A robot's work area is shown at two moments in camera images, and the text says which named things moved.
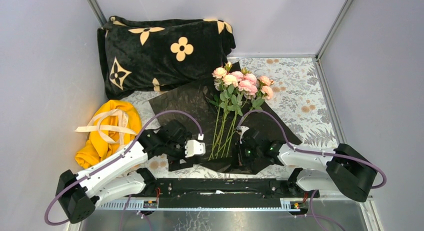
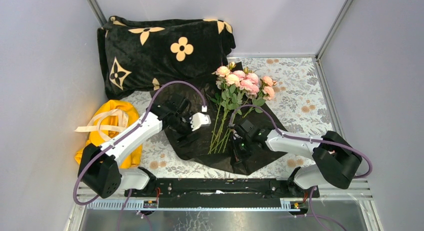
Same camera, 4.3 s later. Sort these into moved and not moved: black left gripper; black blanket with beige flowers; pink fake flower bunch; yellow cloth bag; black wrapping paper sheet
Moved: black wrapping paper sheet; black left gripper
Not moved: pink fake flower bunch; black blanket with beige flowers; yellow cloth bag
